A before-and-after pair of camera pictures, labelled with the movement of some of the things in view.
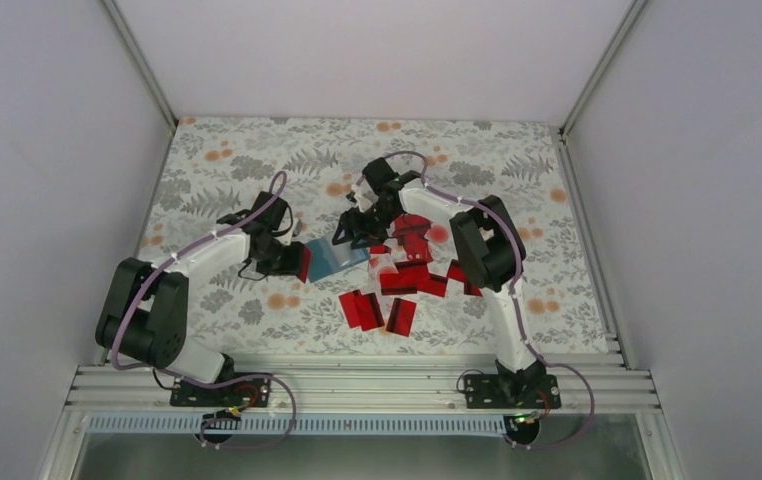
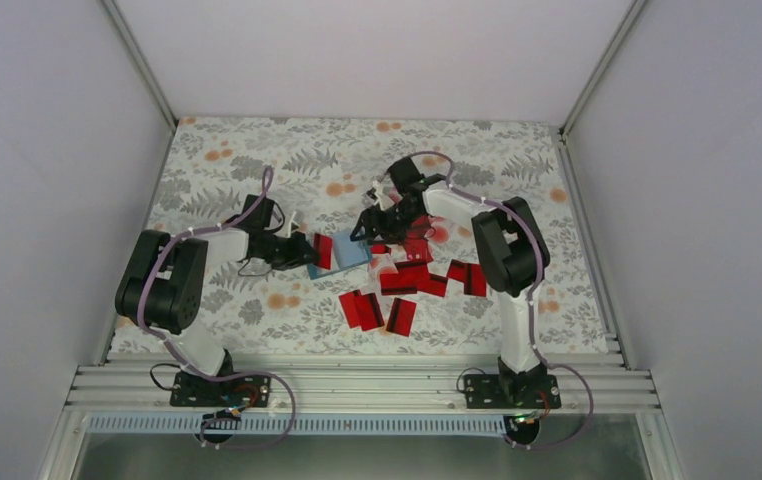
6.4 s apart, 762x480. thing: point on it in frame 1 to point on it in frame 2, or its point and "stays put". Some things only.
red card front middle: (400, 319) stays put
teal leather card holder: (326, 258) stays put
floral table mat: (413, 295) stays put
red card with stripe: (306, 263) to (323, 245)
